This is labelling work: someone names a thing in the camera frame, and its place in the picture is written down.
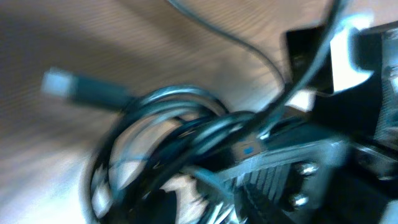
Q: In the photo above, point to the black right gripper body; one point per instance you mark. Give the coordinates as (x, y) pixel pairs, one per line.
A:
(335, 164)

